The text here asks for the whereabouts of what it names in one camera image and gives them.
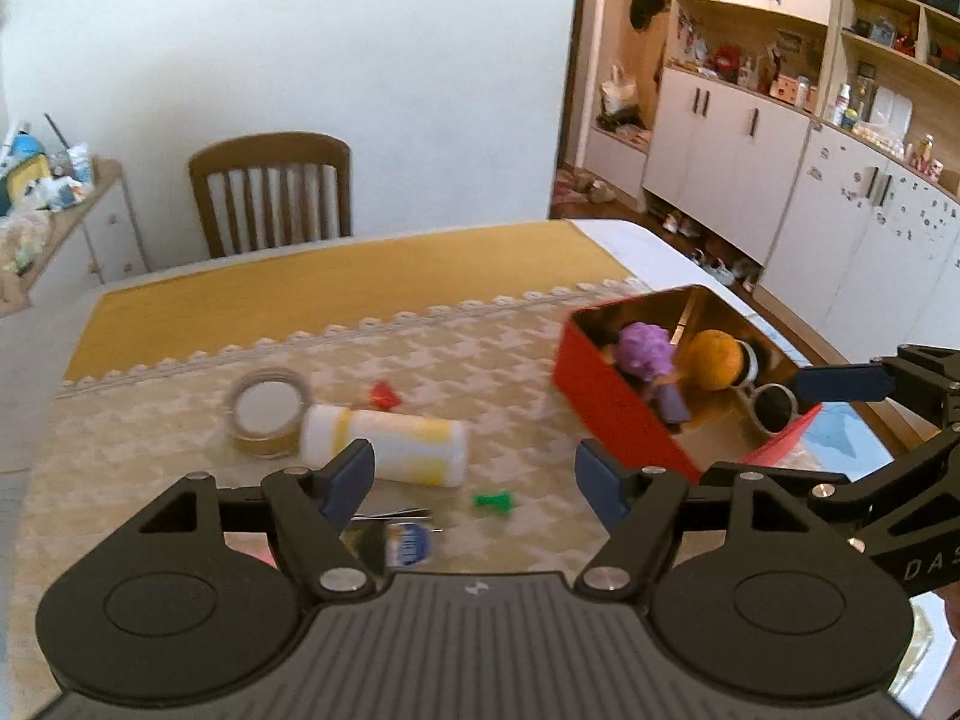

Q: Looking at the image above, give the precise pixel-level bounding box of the orange ball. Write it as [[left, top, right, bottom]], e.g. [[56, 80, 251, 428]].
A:
[[682, 330, 743, 392]]

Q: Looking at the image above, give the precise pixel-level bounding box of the white drawer sideboard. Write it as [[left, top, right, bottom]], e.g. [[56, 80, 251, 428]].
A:
[[2, 158, 149, 317]]

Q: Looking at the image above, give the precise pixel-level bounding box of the gold round lid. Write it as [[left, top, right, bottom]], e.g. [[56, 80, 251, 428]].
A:
[[223, 367, 314, 460]]

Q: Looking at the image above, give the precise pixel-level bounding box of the white wall cabinet unit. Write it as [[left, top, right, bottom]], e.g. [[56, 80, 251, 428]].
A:
[[581, 0, 960, 366]]

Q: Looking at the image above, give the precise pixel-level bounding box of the green plastic piece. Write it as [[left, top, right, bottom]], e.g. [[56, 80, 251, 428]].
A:
[[472, 489, 516, 517]]

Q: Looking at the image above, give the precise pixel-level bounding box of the small red item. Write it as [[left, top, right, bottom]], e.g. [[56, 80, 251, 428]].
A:
[[368, 380, 402, 411]]

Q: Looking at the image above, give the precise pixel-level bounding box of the beige patterned table mat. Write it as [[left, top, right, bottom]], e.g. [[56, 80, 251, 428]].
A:
[[6, 276, 925, 691]]

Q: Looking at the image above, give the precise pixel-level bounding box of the clear blue small packet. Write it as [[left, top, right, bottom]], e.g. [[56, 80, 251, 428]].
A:
[[345, 515, 443, 574]]

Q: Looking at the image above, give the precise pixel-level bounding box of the blue yellow container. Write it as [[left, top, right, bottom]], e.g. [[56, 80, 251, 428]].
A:
[[2, 130, 52, 215]]

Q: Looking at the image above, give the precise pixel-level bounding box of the white yellow plastic bottle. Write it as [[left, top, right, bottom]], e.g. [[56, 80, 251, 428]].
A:
[[299, 405, 470, 488]]

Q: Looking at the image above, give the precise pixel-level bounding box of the wooden chair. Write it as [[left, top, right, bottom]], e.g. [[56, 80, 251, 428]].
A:
[[187, 132, 353, 259]]

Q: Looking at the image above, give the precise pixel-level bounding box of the purple rectangular block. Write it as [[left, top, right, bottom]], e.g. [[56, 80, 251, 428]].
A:
[[652, 379, 690, 426]]

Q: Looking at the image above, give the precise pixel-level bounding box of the red tin box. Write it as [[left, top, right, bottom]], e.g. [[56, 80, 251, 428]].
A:
[[553, 284, 820, 481]]

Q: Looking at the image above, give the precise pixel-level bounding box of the purple spiky toy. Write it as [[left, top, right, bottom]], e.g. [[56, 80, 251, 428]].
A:
[[613, 322, 675, 383]]

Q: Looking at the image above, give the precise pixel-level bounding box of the yellow table runner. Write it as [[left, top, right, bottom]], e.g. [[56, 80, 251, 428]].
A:
[[65, 221, 628, 382]]

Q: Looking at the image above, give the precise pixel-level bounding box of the right hand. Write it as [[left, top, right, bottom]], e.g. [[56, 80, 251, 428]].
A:
[[937, 582, 960, 642]]

